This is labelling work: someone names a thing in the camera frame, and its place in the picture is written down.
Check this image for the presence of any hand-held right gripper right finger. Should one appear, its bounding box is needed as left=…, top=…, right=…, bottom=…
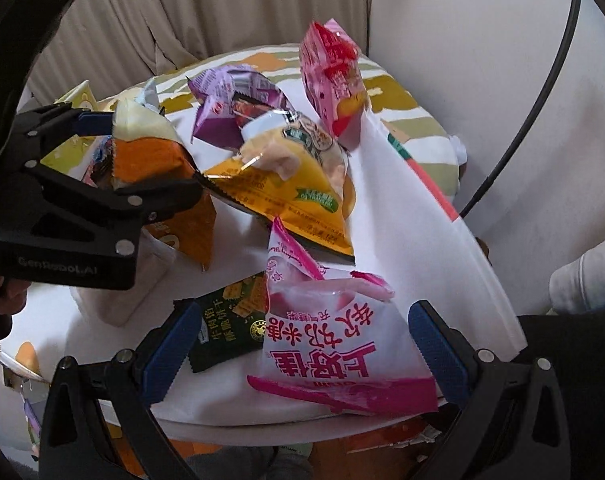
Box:
left=407, top=300, right=571, bottom=480

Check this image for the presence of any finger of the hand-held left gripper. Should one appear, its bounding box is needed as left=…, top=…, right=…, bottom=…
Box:
left=14, top=104, right=117, bottom=167
left=25, top=160, right=204, bottom=262

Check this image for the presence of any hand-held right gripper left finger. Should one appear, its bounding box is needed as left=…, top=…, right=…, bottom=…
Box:
left=35, top=301, right=203, bottom=480

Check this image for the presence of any orange snack packet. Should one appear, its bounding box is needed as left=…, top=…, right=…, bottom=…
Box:
left=85, top=99, right=218, bottom=267

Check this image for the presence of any large pink white snack packet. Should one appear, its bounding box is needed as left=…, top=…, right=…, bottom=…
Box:
left=246, top=216, right=439, bottom=417

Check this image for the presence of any purple snack packet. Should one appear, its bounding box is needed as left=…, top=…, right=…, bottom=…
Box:
left=188, top=66, right=286, bottom=147

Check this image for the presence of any pink striped snack packet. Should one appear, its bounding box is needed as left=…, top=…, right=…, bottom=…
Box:
left=299, top=19, right=372, bottom=152

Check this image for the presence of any small yellow snack packet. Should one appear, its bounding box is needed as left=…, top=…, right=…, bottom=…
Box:
left=56, top=80, right=99, bottom=111

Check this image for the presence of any dark green snack packet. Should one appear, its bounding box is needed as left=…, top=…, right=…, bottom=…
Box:
left=174, top=272, right=269, bottom=374

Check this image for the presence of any white persimmon print cushion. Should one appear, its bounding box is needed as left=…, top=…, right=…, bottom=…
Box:
left=0, top=87, right=529, bottom=438

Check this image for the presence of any beige curtain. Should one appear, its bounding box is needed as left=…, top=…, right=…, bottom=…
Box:
left=25, top=0, right=373, bottom=103

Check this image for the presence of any yellow clear-window snack packet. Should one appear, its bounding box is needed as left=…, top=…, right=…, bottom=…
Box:
left=202, top=110, right=357, bottom=265

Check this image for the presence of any white cloth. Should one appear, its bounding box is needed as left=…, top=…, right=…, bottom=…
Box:
left=549, top=249, right=605, bottom=315

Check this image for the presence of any striped floral blanket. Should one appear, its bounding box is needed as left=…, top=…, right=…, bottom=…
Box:
left=145, top=45, right=466, bottom=196

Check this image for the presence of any black cable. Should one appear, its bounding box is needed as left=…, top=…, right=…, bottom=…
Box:
left=457, top=0, right=583, bottom=220

